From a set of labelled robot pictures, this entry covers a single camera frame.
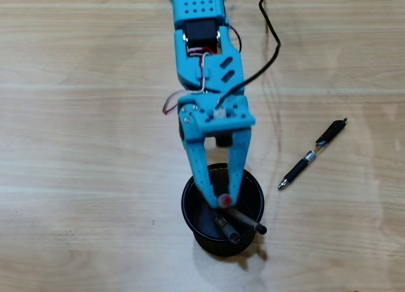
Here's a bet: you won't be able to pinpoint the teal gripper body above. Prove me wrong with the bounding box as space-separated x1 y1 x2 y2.
177 94 251 114

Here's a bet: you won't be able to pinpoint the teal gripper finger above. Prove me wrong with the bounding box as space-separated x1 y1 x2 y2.
228 127 254 207
178 102 222 209

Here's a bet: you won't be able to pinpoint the black retractable pen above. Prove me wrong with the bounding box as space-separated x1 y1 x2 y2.
277 117 349 191

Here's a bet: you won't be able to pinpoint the dark grey pen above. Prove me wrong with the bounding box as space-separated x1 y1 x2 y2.
226 208 268 235

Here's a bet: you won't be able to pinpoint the clear retractable pen grey grip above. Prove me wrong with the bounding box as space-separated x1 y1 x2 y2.
214 212 241 244

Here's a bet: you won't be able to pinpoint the black mesh pen holder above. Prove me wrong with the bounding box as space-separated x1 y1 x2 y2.
181 162 266 257

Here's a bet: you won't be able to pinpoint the red white servo wires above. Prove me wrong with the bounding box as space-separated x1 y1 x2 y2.
162 25 243 116

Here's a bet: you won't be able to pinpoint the teal wrist camera module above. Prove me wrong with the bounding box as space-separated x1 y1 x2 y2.
202 104 256 148

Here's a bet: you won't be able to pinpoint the black camera cable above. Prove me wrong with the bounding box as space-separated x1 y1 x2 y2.
216 0 282 113

